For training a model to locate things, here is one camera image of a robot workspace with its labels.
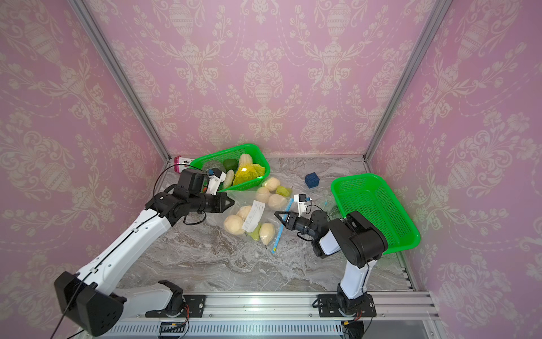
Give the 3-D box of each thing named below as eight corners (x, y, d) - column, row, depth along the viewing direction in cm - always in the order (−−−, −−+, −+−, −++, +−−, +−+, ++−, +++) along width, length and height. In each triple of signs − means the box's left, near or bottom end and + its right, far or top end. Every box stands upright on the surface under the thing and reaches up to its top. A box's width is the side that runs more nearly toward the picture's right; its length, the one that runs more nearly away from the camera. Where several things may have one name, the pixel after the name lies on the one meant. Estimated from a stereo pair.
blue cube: (308, 189, 109) (310, 183, 105) (303, 180, 112) (304, 175, 109) (319, 185, 110) (320, 180, 106) (313, 177, 113) (314, 171, 110)
